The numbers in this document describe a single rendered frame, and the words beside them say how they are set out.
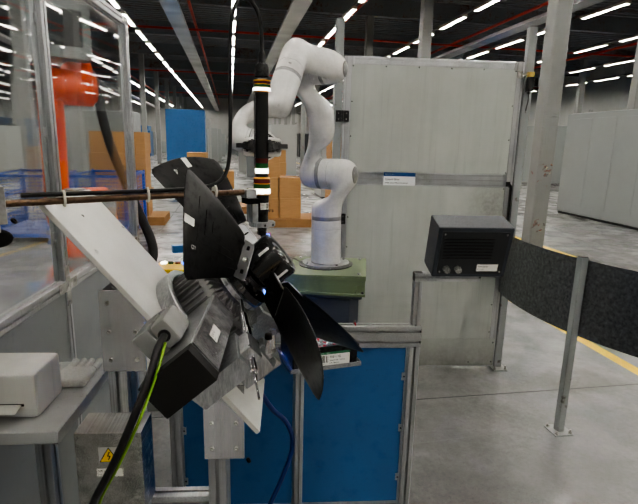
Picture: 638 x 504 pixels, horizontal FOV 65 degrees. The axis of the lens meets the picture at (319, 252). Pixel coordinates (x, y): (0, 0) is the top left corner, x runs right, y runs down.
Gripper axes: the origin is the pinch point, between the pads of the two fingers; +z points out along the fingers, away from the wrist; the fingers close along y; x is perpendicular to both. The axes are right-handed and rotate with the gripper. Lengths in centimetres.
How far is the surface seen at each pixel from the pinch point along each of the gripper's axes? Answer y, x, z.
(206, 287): 11.9, -33.0, 16.6
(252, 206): 2.0, -15.3, 3.1
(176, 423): 32, -99, -36
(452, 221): -63, -23, -34
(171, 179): 21.6, -8.7, 5.3
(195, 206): 11.1, -12.1, 33.0
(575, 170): -655, -28, -951
